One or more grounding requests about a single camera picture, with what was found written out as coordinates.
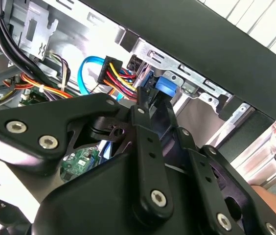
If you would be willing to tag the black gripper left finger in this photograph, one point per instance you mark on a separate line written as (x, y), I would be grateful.
(54, 115)

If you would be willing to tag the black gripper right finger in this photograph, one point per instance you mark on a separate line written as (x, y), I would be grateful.
(194, 156)

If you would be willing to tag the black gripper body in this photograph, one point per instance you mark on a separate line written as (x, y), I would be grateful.
(91, 208)

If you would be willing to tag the hard disk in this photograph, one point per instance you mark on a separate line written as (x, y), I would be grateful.
(165, 85)

